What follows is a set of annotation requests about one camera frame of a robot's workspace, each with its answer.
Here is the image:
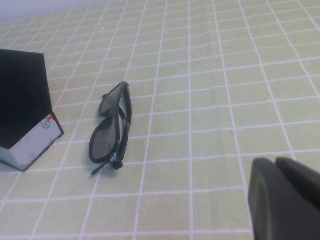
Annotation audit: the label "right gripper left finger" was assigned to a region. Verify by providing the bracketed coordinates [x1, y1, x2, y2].
[248, 157, 320, 240]

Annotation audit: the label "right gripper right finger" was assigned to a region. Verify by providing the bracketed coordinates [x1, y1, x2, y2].
[275, 156, 320, 209]

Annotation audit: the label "black framed glasses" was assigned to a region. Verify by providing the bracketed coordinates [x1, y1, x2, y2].
[89, 81, 133, 176]

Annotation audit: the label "black printed glasses case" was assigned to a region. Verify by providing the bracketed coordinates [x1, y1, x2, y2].
[0, 48, 65, 173]

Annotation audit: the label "green checked tablecloth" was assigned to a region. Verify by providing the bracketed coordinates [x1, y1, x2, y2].
[0, 0, 320, 240]

